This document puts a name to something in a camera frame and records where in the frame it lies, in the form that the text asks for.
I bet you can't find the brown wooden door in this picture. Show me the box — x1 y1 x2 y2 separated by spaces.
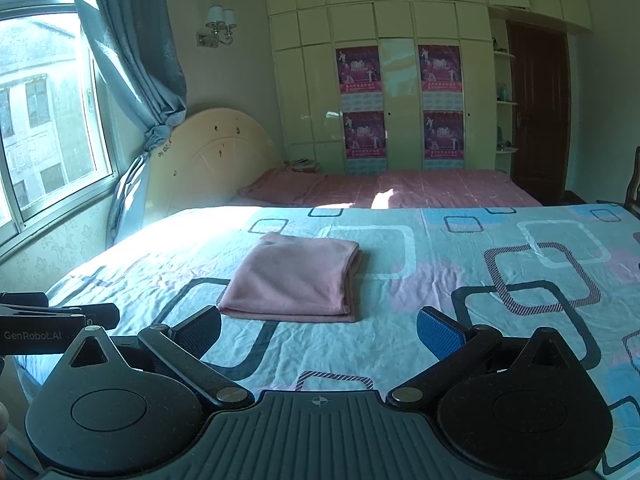
506 20 572 193

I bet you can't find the cream corner shelf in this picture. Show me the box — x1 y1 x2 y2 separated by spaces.
492 20 521 176

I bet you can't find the dark wooden chair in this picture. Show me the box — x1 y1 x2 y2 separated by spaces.
597 146 640 216

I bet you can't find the cream wardrobe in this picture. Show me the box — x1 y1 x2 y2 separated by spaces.
262 0 593 176

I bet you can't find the purple wall poster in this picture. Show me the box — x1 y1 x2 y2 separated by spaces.
422 109 466 172
418 44 463 110
336 46 383 111
342 110 388 173

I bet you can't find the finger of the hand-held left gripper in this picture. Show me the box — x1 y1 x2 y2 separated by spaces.
0 292 49 307
50 303 121 330

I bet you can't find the pink sweater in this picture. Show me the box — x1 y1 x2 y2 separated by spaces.
216 231 365 323

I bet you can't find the cream wooden headboard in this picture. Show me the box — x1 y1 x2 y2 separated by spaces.
145 106 276 218

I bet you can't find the twin shade wall lamp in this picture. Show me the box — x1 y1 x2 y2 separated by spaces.
196 5 237 48

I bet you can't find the pink bedspread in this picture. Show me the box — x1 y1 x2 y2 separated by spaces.
237 167 543 209

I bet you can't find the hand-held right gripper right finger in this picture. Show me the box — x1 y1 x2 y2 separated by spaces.
387 306 582 407

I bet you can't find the blue patterned bed sheet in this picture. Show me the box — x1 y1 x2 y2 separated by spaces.
15 202 640 476

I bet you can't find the blue curtain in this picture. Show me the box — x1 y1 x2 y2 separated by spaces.
70 0 188 248

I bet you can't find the window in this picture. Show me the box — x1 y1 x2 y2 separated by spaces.
0 0 121 251

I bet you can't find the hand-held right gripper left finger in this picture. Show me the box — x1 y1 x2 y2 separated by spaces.
60 305 253 409

